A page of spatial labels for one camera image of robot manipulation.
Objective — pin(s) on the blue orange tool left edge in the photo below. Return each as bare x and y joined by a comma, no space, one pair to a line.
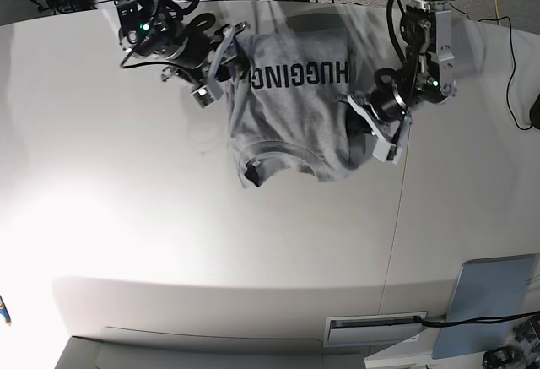
4,312

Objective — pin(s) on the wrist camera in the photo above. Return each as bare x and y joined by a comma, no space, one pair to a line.
385,151
207,94

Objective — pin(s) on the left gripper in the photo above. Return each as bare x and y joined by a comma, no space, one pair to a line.
377,113

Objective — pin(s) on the white cable grommet tray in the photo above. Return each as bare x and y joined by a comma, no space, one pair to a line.
355,331

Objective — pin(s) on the blue-grey flat board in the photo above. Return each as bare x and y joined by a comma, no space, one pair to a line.
485,288

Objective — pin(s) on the black round object right edge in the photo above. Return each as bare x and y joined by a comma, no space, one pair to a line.
534,114

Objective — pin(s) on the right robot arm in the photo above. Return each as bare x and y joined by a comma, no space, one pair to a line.
163,33

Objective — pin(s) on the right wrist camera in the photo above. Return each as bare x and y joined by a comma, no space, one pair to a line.
207,94

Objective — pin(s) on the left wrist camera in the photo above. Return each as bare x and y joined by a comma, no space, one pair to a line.
385,151

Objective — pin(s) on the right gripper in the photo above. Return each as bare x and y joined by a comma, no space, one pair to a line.
198,50

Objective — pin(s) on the grey T-shirt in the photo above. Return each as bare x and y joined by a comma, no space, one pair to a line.
285,114

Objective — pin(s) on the black device bottom right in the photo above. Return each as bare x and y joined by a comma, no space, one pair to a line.
502,357

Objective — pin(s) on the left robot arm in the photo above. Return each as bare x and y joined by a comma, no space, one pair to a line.
420,33

